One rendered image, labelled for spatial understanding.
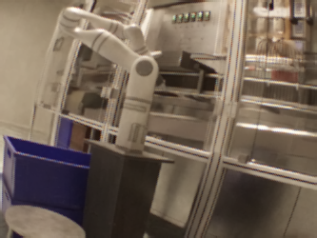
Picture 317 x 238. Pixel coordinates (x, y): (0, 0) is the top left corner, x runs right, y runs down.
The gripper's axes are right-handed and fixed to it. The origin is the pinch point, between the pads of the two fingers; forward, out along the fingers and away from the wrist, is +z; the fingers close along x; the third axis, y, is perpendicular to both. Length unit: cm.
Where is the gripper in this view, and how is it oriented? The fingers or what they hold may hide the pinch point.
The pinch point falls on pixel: (166, 93)
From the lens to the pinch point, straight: 155.1
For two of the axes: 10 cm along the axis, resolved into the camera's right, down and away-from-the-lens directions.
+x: 6.2, 0.8, -7.8
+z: 4.0, 8.2, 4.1
